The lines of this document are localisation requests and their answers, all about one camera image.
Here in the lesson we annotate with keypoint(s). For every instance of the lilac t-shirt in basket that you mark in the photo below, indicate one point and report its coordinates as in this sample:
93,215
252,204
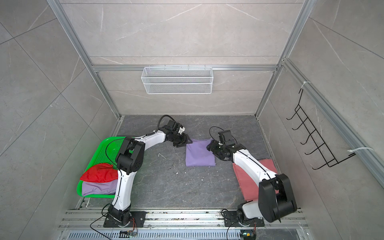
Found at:
108,188

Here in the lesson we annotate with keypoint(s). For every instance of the aluminium rail base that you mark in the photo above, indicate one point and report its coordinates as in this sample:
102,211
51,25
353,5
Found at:
180,225

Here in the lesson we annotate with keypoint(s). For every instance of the purple SHINE t-shirt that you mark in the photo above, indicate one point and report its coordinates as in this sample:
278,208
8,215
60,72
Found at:
197,154

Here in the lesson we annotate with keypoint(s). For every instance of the green plastic basket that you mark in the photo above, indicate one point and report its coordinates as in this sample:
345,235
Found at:
106,152

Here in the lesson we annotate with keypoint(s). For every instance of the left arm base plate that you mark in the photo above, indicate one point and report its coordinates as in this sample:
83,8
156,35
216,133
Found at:
136,218

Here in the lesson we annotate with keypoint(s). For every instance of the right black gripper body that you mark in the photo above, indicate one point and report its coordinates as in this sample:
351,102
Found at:
217,149

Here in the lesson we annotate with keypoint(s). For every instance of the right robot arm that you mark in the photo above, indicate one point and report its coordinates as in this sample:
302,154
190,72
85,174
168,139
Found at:
275,194

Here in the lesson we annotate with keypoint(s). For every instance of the black wire hook rack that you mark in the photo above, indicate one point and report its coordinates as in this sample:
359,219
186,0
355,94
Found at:
314,135

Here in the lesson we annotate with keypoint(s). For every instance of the folded pink t-shirt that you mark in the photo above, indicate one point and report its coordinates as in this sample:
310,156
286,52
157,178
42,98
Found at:
249,188

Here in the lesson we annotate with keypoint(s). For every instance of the red t-shirt in basket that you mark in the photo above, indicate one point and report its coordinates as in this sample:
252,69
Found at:
100,173

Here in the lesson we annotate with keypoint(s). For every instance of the white wire mesh shelf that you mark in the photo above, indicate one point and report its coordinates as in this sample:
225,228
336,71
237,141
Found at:
177,80

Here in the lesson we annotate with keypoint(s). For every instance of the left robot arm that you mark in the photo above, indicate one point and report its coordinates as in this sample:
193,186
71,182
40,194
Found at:
130,158

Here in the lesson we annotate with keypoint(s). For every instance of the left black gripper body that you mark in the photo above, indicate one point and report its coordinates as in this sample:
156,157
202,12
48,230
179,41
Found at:
180,139

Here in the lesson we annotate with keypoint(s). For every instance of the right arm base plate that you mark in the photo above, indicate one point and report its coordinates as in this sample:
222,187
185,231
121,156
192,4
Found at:
233,219

